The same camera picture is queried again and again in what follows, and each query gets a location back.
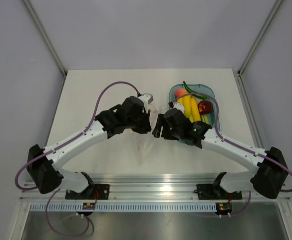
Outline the clear zip top bag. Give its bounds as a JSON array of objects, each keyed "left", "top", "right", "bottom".
[{"left": 130, "top": 105, "right": 164, "bottom": 166}]

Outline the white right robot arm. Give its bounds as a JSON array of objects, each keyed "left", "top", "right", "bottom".
[{"left": 152, "top": 108, "right": 288, "bottom": 199}]

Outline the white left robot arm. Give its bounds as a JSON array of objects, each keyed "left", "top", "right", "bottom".
[{"left": 27, "top": 93, "right": 153, "bottom": 199}]

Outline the yellow banana bunch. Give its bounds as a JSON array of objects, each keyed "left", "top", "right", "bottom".
[{"left": 177, "top": 95, "right": 201, "bottom": 123}]

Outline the yellow green corn cob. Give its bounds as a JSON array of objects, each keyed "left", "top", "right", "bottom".
[{"left": 201, "top": 114, "right": 211, "bottom": 125}]

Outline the orange peach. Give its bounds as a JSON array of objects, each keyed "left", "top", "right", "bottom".
[{"left": 174, "top": 88, "right": 188, "bottom": 98}]

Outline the red apple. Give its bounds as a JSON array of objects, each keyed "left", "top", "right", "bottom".
[{"left": 197, "top": 100, "right": 213, "bottom": 115}]

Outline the green chili pepper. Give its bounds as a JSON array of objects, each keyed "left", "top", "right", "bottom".
[{"left": 183, "top": 81, "right": 207, "bottom": 100}]

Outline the teal plastic tray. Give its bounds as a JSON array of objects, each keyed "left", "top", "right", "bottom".
[{"left": 168, "top": 83, "right": 222, "bottom": 146}]

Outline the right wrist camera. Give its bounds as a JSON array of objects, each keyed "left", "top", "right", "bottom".
[{"left": 172, "top": 101, "right": 185, "bottom": 112}]

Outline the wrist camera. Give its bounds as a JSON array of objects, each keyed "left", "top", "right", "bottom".
[
  {"left": 138, "top": 93, "right": 153, "bottom": 105},
  {"left": 172, "top": 101, "right": 185, "bottom": 112}
]

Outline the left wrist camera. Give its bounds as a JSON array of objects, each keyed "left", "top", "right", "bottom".
[{"left": 138, "top": 93, "right": 153, "bottom": 105}]

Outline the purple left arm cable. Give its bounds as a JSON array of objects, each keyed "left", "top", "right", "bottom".
[{"left": 14, "top": 81, "right": 140, "bottom": 191}]

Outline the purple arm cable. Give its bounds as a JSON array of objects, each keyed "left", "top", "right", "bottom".
[
  {"left": 14, "top": 81, "right": 140, "bottom": 191},
  {"left": 167, "top": 95, "right": 292, "bottom": 192}
]

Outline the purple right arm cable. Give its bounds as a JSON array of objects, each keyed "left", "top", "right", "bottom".
[{"left": 167, "top": 95, "right": 292, "bottom": 192}]

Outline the aluminium mounting rail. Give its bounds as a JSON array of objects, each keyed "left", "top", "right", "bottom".
[{"left": 19, "top": 173, "right": 290, "bottom": 203}]

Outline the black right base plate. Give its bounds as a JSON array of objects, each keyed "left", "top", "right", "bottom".
[{"left": 194, "top": 183, "right": 243, "bottom": 200}]

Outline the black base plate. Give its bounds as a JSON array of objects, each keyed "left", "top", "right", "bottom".
[
  {"left": 194, "top": 183, "right": 243, "bottom": 200},
  {"left": 65, "top": 184, "right": 110, "bottom": 200}
]

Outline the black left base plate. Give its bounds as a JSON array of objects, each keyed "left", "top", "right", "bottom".
[{"left": 65, "top": 184, "right": 110, "bottom": 200}]

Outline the white slotted cable duct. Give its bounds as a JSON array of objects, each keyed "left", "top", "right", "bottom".
[{"left": 29, "top": 201, "right": 217, "bottom": 213}]

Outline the left aluminium frame post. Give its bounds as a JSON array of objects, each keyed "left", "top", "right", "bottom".
[{"left": 21, "top": 0, "right": 67, "bottom": 79}]

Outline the aluminium frame post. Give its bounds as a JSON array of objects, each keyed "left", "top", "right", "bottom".
[
  {"left": 238, "top": 0, "right": 285, "bottom": 77},
  {"left": 21, "top": 0, "right": 67, "bottom": 79}
]

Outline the right aluminium frame post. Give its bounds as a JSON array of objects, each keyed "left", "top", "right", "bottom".
[{"left": 238, "top": 0, "right": 285, "bottom": 77}]

